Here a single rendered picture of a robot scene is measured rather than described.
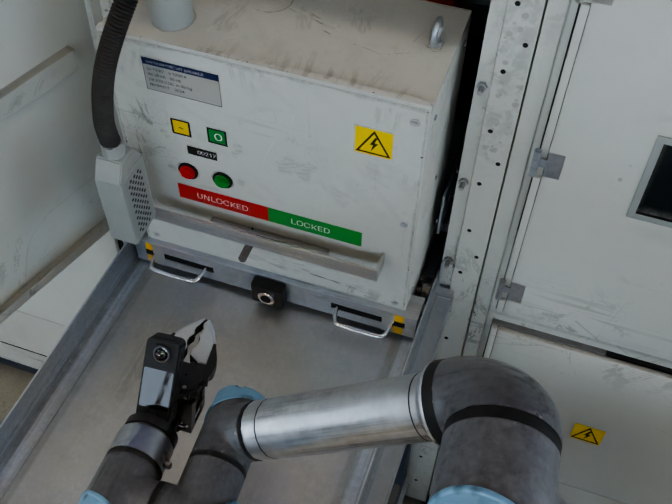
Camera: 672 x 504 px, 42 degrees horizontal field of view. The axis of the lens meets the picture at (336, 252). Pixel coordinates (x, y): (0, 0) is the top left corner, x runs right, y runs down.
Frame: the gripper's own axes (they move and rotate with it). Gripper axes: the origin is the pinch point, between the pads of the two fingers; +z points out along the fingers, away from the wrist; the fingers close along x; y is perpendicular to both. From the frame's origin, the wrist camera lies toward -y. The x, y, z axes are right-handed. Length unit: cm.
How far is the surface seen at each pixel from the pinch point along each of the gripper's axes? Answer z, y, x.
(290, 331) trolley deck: 22.8, 21.0, 8.3
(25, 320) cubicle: 53, 74, -65
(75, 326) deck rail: 9.5, 19.8, -26.1
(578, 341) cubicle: 37, 18, 59
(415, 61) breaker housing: 24.6, -35.0, 20.2
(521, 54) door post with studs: 29, -37, 34
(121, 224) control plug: 15.0, -0.7, -19.5
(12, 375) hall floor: 57, 104, -75
